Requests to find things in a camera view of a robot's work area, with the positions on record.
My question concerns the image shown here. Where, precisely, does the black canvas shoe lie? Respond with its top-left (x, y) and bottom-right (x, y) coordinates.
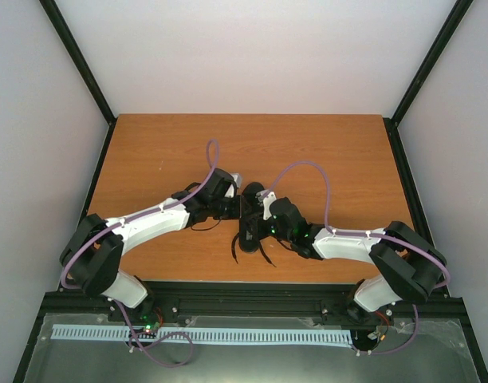
top-left (238, 182), bottom-right (265, 253)

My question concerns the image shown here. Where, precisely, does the right black frame post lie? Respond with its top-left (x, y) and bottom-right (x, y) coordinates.
top-left (390, 0), bottom-right (475, 124)

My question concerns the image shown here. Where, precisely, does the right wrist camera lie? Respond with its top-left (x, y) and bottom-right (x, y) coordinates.
top-left (257, 189), bottom-right (277, 221)

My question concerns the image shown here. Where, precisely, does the black shoelace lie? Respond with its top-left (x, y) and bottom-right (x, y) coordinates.
top-left (230, 213), bottom-right (276, 267)

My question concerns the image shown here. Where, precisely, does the light blue slotted cable duct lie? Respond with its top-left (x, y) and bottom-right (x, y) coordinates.
top-left (50, 324), bottom-right (352, 348)

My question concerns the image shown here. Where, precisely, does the left green-lit circuit board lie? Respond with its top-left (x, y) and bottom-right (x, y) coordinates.
top-left (128, 322), bottom-right (162, 342)

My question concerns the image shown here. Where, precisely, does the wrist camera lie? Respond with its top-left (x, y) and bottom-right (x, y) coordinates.
top-left (225, 173), bottom-right (242, 198)
top-left (257, 189), bottom-right (277, 221)

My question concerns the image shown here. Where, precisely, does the left black frame post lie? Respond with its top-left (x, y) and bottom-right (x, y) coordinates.
top-left (38, 0), bottom-right (117, 125)

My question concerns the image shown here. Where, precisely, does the right small circuit board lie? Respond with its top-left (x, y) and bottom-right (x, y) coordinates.
top-left (367, 325), bottom-right (389, 342)

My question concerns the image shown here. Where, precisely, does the black frame post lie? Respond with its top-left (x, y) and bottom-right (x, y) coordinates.
top-left (38, 0), bottom-right (117, 125)
top-left (390, 0), bottom-right (475, 124)

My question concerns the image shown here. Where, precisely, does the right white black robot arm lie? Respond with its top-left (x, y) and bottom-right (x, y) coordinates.
top-left (250, 194), bottom-right (449, 322)

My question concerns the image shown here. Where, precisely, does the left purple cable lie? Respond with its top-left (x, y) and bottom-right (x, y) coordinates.
top-left (60, 138), bottom-right (221, 367)

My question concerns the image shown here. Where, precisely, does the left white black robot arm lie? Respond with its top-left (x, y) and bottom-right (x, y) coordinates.
top-left (60, 168), bottom-right (242, 322)

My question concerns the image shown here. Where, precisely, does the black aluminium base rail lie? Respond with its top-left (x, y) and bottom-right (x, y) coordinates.
top-left (40, 278), bottom-right (466, 324)

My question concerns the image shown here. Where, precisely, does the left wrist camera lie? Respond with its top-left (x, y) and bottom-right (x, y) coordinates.
top-left (225, 173), bottom-right (242, 198)

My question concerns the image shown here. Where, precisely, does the purple cable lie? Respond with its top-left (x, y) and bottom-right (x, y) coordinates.
top-left (263, 160), bottom-right (451, 357)
top-left (60, 138), bottom-right (221, 367)

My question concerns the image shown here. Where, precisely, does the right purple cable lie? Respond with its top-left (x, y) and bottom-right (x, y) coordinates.
top-left (263, 160), bottom-right (451, 357)

